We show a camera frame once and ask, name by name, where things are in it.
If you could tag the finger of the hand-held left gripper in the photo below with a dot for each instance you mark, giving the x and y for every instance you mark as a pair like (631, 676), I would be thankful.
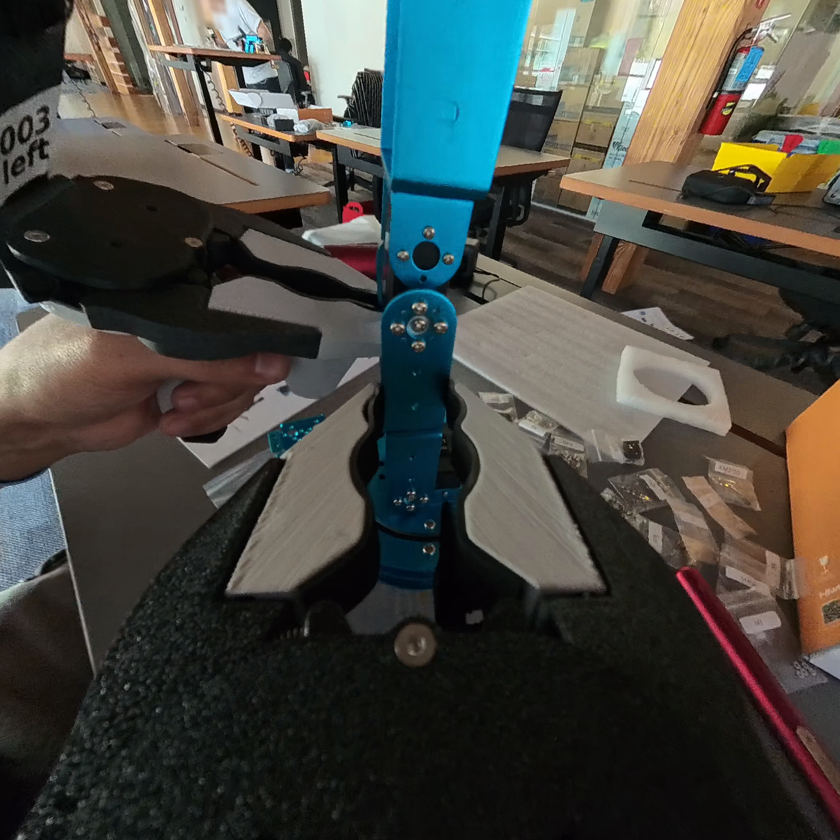
(295, 253)
(295, 305)

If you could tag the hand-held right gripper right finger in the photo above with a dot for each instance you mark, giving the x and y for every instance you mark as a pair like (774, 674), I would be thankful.
(531, 512)

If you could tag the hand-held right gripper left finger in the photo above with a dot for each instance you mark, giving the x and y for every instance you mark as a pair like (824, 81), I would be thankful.
(308, 512)

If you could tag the blue metal robot arm segment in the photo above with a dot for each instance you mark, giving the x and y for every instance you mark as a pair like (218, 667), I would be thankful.
(426, 374)

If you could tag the wooden standing desk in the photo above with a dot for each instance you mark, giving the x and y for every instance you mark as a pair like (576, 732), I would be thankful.
(197, 52)

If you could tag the person's left hand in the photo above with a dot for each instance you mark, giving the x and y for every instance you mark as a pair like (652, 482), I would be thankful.
(85, 394)

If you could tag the white plastic bag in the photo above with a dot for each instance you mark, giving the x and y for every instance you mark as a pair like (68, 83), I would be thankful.
(341, 229)

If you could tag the dark red metal tube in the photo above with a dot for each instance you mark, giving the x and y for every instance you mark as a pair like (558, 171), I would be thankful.
(354, 260)

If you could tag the wooden edged office table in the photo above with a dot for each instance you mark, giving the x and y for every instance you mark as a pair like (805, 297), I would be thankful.
(525, 161)
(197, 170)
(656, 190)

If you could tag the white foam sheet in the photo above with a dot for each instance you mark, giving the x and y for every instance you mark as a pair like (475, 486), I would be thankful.
(538, 348)

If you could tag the pile of small screw bags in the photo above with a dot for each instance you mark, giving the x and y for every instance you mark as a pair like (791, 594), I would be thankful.
(695, 525)

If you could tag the black striped office chair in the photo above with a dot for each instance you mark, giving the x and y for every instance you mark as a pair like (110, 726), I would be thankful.
(366, 98)

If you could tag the printed paper sheet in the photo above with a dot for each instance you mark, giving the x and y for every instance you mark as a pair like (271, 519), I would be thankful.
(656, 321)

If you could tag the black mesh office chair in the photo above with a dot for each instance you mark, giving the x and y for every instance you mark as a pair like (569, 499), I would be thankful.
(535, 118)

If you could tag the red metal rod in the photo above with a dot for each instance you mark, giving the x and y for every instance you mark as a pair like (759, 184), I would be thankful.
(754, 676)

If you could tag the orange cardboard box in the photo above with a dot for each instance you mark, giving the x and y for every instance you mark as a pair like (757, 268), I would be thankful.
(814, 499)

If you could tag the person's dark clothing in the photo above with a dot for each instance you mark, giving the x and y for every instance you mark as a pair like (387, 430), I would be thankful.
(33, 669)

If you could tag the black bag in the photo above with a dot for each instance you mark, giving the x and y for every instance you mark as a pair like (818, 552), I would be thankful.
(722, 187)

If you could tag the yellow box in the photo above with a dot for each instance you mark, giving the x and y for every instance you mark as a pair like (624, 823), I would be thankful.
(748, 157)

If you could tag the wooden pillar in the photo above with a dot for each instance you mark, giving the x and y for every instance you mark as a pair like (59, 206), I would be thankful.
(682, 79)

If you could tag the red fire extinguisher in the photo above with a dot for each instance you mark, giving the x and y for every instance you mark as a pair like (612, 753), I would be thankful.
(725, 98)

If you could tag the small blue metal bracket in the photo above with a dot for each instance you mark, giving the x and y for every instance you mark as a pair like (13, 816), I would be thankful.
(295, 434)

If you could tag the white foam frame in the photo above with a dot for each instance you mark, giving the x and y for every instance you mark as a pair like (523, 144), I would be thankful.
(631, 387)

